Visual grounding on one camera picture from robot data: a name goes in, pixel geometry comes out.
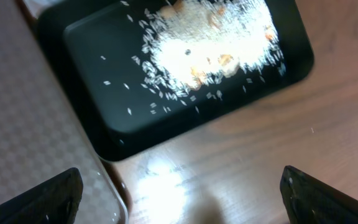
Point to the black waste tray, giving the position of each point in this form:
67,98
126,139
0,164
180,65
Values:
89,45

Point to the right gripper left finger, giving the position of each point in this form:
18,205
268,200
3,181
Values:
56,200

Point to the food scraps pile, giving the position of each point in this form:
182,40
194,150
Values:
191,44

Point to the brown serving tray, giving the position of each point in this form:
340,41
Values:
40,137

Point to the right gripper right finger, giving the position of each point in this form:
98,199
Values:
309,200

